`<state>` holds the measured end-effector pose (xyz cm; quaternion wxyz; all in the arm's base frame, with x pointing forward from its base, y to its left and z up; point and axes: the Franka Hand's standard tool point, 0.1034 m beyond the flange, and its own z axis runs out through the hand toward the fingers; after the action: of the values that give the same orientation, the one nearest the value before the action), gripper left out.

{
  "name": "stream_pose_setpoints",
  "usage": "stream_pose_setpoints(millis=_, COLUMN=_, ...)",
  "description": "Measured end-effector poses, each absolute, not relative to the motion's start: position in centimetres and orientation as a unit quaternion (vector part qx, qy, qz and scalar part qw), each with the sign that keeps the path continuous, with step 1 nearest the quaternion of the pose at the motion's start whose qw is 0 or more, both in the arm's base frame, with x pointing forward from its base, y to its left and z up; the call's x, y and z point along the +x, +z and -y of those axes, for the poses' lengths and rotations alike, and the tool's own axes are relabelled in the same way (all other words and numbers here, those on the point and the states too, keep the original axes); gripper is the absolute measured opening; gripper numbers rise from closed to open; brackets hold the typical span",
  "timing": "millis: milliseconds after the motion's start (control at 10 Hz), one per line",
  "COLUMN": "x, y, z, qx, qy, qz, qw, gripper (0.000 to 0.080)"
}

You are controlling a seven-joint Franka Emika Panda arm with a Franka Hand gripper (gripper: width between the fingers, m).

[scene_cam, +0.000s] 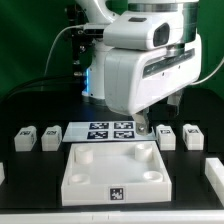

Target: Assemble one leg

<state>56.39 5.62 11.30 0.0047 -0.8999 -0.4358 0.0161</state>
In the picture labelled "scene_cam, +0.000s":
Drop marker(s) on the white block left edge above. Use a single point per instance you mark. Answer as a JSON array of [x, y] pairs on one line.
[[2, 175]]

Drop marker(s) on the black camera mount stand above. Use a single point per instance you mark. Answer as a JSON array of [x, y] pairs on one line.
[[79, 40]]

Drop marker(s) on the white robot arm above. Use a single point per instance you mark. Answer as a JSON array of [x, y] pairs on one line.
[[147, 25]]

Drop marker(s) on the white block edge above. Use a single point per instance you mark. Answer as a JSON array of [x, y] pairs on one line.
[[214, 171], [2, 175]]

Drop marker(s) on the white front rail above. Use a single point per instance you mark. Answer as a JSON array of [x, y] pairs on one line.
[[152, 217]]

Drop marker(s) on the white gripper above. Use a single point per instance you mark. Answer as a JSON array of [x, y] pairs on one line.
[[135, 80]]

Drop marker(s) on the white block right edge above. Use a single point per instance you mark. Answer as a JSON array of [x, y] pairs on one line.
[[214, 171]]

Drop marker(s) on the sheet with four tags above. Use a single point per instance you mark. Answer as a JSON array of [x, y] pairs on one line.
[[105, 131]]

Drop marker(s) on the white square tabletop part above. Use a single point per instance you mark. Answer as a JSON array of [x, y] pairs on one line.
[[115, 173]]

